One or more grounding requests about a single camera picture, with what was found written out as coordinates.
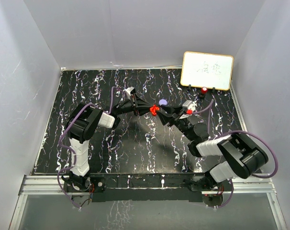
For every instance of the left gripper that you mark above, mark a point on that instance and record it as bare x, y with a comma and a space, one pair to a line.
143, 106

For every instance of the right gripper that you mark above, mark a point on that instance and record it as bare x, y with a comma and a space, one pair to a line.
166, 118

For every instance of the lilac earbud charging case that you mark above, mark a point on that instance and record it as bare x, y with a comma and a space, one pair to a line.
162, 102

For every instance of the orange earbud charging case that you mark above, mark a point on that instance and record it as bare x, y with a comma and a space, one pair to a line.
153, 110

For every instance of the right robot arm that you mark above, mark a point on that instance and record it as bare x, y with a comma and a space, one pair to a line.
243, 157

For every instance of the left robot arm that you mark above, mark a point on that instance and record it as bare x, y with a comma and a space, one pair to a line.
82, 125

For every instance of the yellow framed whiteboard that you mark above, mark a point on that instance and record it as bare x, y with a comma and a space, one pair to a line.
213, 71

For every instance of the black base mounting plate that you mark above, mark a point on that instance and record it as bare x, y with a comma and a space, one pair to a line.
106, 187

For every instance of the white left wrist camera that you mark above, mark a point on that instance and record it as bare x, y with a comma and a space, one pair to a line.
129, 91

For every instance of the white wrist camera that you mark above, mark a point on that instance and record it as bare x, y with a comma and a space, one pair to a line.
129, 91
189, 107

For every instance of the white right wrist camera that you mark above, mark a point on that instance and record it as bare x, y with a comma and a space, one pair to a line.
189, 107

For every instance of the aluminium frame rail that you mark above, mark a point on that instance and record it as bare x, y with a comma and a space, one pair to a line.
135, 204

